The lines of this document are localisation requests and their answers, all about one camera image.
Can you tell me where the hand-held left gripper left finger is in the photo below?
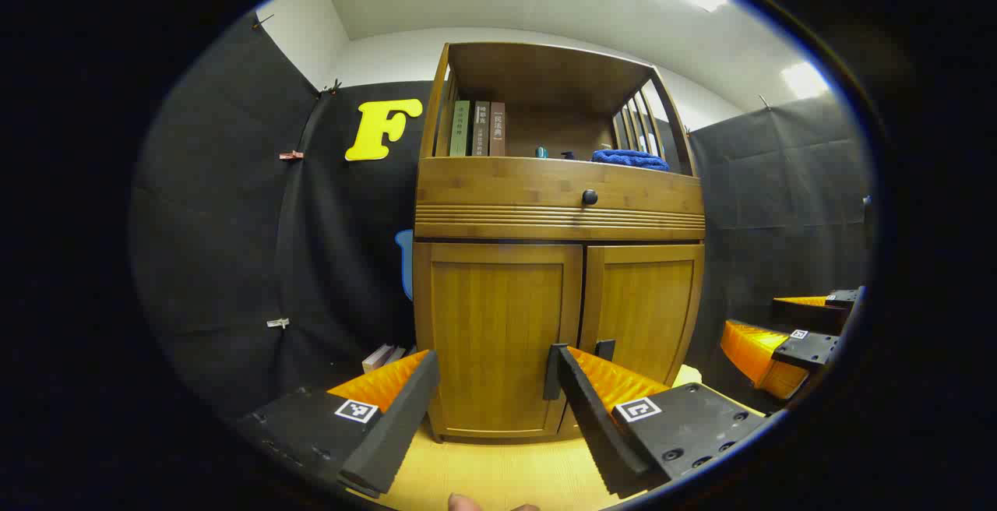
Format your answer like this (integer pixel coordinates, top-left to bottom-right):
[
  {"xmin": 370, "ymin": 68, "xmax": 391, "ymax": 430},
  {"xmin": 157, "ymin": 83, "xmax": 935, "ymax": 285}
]
[{"xmin": 234, "ymin": 350, "xmax": 441, "ymax": 500}]

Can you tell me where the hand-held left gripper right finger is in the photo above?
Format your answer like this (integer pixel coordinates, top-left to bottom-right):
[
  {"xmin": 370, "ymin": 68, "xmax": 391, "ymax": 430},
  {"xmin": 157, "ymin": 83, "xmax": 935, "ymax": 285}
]
[{"xmin": 557, "ymin": 345, "xmax": 768, "ymax": 499}]

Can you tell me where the wooden shoe cabinet door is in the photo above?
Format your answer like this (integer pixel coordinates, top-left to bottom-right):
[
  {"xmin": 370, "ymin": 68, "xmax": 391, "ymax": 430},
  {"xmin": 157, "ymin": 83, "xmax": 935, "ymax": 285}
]
[
  {"xmin": 576, "ymin": 245, "xmax": 706, "ymax": 387},
  {"xmin": 413, "ymin": 242, "xmax": 583, "ymax": 438}
]

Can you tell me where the wooden double-door shoe cabinet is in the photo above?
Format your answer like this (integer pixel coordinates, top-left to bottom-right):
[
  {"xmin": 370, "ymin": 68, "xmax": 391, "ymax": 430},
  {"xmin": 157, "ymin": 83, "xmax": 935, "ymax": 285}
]
[{"xmin": 411, "ymin": 42, "xmax": 707, "ymax": 443}]

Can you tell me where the wooden cabinet drawer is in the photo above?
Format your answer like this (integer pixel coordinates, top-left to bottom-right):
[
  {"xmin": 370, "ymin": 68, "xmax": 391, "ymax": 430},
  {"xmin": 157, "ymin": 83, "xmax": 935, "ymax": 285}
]
[{"xmin": 414, "ymin": 156, "xmax": 706, "ymax": 241}]

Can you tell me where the stack of pale books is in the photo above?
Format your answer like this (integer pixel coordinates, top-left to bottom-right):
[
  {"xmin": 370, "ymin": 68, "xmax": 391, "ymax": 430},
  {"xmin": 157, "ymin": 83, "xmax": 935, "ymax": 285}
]
[{"xmin": 362, "ymin": 344, "xmax": 417, "ymax": 375}]

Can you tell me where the small ceiling light panel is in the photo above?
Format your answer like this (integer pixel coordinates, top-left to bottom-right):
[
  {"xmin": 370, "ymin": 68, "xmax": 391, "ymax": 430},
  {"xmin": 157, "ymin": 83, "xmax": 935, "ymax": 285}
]
[{"xmin": 781, "ymin": 62, "xmax": 830, "ymax": 99}]

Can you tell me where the blue towel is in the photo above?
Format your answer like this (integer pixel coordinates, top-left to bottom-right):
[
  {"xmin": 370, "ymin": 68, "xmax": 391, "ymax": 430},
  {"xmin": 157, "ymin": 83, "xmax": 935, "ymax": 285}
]
[{"xmin": 590, "ymin": 149, "xmax": 671, "ymax": 172}]

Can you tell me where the green book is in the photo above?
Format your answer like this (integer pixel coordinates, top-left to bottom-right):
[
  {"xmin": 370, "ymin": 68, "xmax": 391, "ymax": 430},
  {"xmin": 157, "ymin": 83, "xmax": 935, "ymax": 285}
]
[{"xmin": 449, "ymin": 100, "xmax": 472, "ymax": 157}]

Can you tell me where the grey book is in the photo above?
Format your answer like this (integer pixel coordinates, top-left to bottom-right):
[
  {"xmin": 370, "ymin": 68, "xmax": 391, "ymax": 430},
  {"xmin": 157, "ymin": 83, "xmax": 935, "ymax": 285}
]
[{"xmin": 470, "ymin": 100, "xmax": 491, "ymax": 157}]

